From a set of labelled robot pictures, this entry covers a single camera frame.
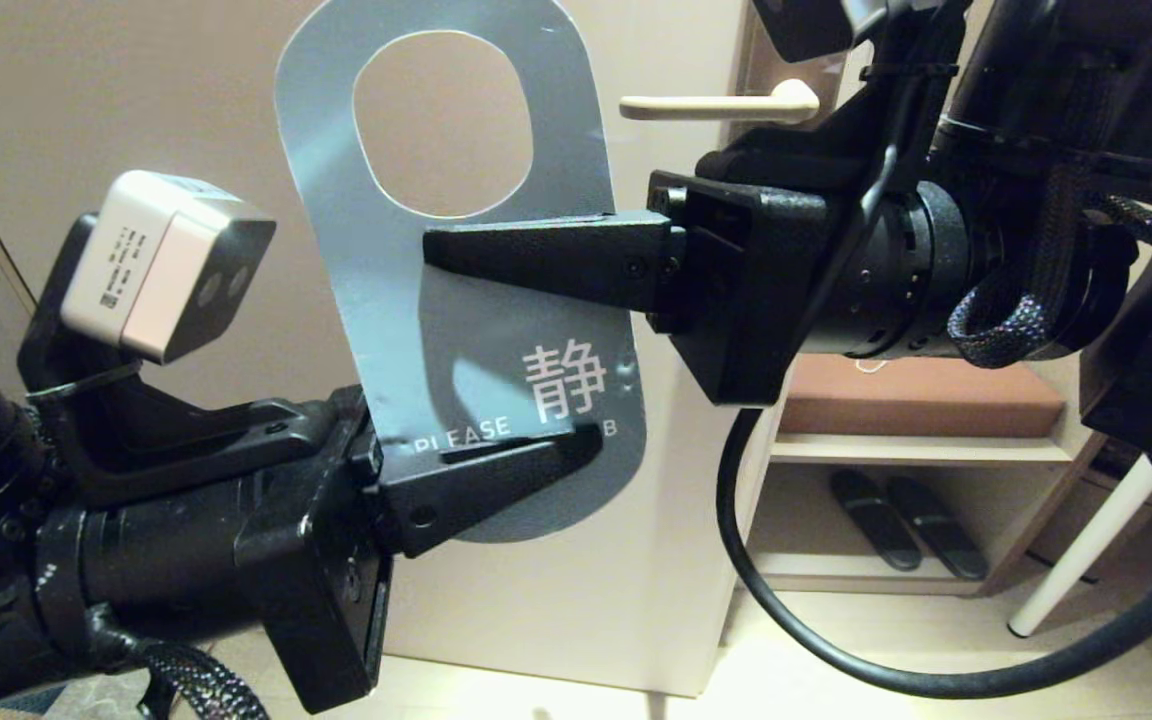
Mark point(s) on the black slipper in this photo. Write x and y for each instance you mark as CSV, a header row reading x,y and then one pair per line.
x,y
936,530
876,525

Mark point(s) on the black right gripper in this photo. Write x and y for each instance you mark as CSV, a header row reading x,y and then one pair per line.
x,y
756,290

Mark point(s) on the black right camera bracket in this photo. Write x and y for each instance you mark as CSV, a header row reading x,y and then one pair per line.
x,y
836,140

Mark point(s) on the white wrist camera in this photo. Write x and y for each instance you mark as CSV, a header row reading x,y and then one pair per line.
x,y
806,25
146,260

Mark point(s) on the black camera bracket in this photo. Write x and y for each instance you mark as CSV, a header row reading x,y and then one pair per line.
x,y
186,440
836,140

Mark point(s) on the beige door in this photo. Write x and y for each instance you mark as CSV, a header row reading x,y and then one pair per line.
x,y
136,100

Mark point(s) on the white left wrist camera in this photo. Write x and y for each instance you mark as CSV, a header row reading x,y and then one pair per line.
x,y
146,260

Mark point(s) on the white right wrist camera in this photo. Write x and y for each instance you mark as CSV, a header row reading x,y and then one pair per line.
x,y
806,25

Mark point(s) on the black left camera bracket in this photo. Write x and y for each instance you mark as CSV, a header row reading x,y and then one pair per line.
x,y
186,440

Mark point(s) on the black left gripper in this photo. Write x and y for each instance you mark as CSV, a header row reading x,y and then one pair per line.
x,y
326,560

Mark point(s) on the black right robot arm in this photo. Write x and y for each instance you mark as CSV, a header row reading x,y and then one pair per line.
x,y
1036,80

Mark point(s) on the brown seat cushion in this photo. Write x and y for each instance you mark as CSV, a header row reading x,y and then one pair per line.
x,y
936,400

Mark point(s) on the grey do-not-disturb door sign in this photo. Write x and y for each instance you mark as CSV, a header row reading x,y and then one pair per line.
x,y
496,360

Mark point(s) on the white table leg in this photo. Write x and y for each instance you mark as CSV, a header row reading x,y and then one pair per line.
x,y
1076,560

